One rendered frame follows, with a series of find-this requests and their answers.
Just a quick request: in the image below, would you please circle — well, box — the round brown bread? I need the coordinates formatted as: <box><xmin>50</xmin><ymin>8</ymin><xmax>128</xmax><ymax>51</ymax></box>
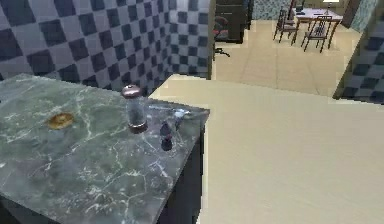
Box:
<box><xmin>46</xmin><ymin>112</ymin><xmax>75</xmax><ymax>130</ymax></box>

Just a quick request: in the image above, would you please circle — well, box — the dark wine glass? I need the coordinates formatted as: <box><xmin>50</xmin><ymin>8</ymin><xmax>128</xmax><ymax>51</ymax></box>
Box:
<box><xmin>159</xmin><ymin>120</ymin><xmax>174</xmax><ymax>152</ymax></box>

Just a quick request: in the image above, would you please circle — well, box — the clear shaker with copper cap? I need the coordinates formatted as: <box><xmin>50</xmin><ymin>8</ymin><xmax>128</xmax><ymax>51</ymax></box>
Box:
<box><xmin>121</xmin><ymin>84</ymin><xmax>149</xmax><ymax>135</ymax></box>

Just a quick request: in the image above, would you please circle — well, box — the black office chair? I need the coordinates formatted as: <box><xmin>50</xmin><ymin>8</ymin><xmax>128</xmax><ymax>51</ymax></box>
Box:
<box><xmin>213</xmin><ymin>15</ymin><xmax>232</xmax><ymax>62</ymax></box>

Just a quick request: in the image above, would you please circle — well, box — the dark tall cabinet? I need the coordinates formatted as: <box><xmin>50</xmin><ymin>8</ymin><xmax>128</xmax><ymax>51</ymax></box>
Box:
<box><xmin>214</xmin><ymin>0</ymin><xmax>252</xmax><ymax>44</ymax></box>

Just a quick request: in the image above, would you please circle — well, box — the green marble kitchen counter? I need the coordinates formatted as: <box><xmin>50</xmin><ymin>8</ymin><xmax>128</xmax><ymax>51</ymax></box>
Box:
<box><xmin>0</xmin><ymin>73</ymin><xmax>211</xmax><ymax>224</ymax></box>

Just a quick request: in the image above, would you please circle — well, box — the brown wooden dining chair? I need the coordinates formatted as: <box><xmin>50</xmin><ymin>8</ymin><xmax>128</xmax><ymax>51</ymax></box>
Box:
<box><xmin>301</xmin><ymin>15</ymin><xmax>334</xmax><ymax>54</ymax></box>
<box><xmin>272</xmin><ymin>7</ymin><xmax>300</xmax><ymax>47</ymax></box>
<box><xmin>287</xmin><ymin>0</ymin><xmax>298</xmax><ymax>22</ymax></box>

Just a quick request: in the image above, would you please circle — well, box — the brown wooden dining table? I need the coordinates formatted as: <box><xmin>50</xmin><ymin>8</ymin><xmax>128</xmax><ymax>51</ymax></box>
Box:
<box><xmin>294</xmin><ymin>7</ymin><xmax>344</xmax><ymax>50</ymax></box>

